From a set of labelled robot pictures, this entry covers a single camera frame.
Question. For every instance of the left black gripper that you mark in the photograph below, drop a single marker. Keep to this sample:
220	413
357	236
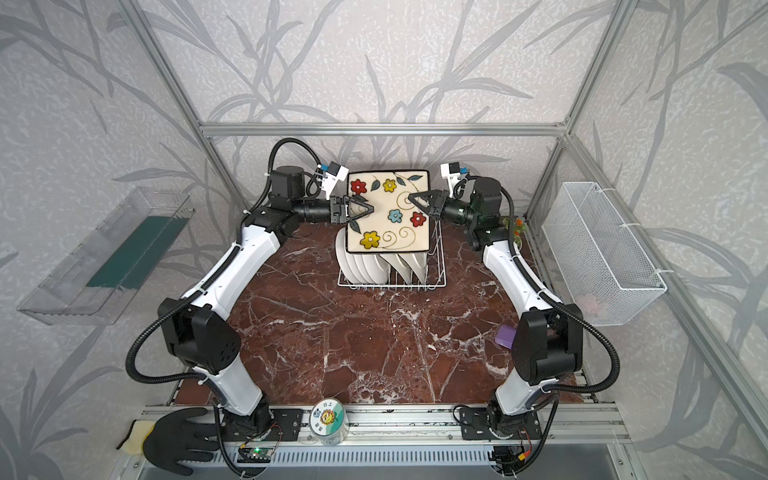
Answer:
336	208

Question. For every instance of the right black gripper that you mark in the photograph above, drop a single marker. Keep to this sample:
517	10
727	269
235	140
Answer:
444	207

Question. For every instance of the square floral plate black rim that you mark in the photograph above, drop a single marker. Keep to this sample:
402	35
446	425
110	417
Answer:
395	226

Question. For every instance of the square white plate black rim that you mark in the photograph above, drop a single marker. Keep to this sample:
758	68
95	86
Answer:
402	268

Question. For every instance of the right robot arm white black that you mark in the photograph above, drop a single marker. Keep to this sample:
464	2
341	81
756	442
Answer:
549	336

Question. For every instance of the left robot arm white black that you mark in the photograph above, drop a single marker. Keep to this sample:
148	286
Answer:
195	327

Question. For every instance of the round white plate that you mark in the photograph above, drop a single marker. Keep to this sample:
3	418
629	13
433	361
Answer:
341	257
379	270
364	274
359	279

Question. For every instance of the square white plate rear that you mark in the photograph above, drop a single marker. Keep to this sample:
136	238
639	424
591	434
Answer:
418	264

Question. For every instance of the white pot artificial flowers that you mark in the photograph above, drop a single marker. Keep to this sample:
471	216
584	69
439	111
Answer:
516	225

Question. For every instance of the pink object in basket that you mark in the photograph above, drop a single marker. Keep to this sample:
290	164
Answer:
590	305

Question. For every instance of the round tape roll green label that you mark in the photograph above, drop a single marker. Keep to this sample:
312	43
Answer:
329	422

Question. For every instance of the left green circuit board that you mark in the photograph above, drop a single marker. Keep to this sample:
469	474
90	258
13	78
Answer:
254	454

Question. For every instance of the black glove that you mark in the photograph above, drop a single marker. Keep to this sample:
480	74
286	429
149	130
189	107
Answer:
176	438

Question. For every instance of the yellow sponge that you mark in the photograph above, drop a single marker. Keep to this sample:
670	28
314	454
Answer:
138	432

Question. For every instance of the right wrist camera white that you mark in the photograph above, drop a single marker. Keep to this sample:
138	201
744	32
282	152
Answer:
452	173

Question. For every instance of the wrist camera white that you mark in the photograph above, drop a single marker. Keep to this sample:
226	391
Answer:
332	174
452	173

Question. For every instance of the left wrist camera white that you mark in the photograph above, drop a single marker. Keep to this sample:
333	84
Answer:
332	174

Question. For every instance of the white wire dish rack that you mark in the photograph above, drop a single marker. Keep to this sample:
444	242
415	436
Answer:
436	276

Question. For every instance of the purple scoop pink handle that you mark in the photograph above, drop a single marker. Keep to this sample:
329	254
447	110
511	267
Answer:
505	336

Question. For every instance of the white mesh wall basket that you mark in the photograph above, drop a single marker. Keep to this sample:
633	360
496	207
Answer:
597	252

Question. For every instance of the clear plastic wall shelf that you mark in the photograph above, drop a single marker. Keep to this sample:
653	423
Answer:
95	283

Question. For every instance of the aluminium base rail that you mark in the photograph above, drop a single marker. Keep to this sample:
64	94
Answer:
571	441

